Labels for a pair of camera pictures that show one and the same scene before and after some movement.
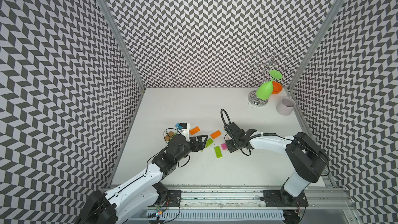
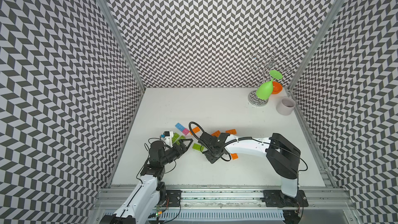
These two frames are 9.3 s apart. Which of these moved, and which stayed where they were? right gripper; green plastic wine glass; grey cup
Moved: right gripper
Stayed: grey cup; green plastic wine glass
